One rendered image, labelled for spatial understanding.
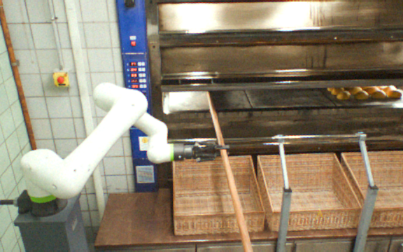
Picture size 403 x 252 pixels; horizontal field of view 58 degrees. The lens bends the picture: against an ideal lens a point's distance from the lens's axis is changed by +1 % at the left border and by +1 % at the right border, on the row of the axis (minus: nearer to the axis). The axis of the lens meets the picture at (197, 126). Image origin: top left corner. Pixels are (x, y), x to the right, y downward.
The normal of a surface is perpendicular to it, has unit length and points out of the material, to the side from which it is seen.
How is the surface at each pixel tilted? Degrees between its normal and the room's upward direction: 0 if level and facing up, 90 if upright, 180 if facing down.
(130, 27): 90
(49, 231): 90
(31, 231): 90
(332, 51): 70
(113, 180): 90
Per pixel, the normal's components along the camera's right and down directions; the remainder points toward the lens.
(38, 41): 0.04, 0.43
